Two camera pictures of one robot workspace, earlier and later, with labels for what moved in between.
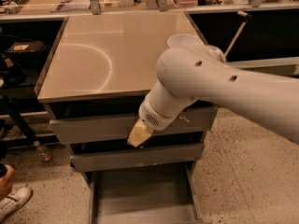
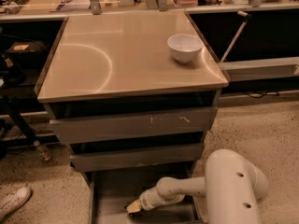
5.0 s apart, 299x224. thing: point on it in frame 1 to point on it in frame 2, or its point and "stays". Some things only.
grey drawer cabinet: [92, 85] stays
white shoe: [14, 201] stays
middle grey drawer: [176, 155] stays
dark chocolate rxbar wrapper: [143, 146] to [136, 213]
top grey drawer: [119, 127] stays
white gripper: [150, 116] to [146, 200]
